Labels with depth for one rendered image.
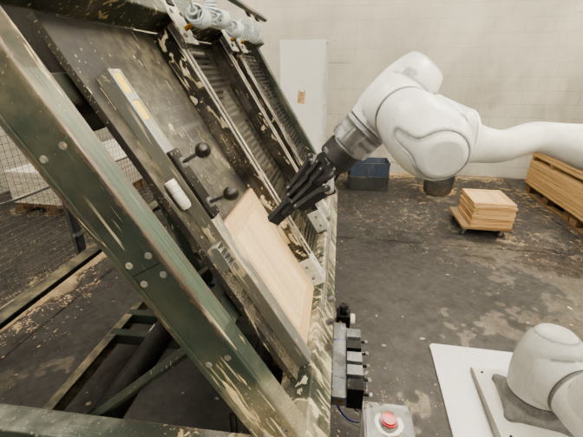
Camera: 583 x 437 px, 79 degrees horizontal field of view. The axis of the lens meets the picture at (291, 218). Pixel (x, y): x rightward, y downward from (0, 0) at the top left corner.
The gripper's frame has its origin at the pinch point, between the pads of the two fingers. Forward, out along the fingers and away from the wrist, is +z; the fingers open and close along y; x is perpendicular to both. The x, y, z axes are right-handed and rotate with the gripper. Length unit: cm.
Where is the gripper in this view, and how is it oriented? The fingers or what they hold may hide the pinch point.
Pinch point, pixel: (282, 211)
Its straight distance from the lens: 80.3
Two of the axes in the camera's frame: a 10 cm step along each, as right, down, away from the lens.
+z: -6.6, 6.4, 4.0
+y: 2.6, 6.9, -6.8
